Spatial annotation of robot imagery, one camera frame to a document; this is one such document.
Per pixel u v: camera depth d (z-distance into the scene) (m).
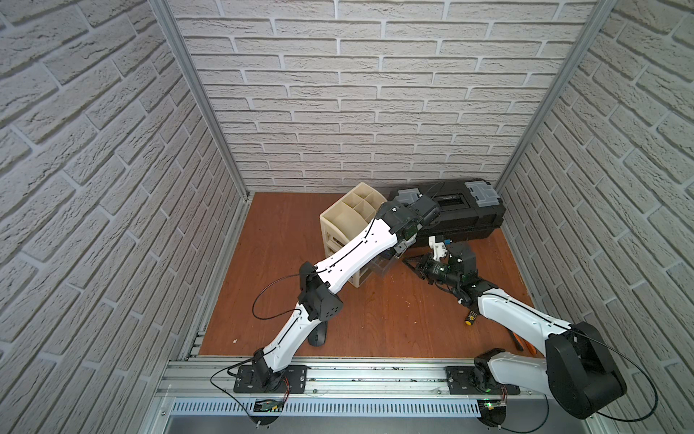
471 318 0.83
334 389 0.73
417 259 0.79
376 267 0.74
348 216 0.83
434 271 0.73
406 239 0.58
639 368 0.39
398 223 0.54
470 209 0.92
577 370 0.41
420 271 0.73
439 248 0.79
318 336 0.81
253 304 0.90
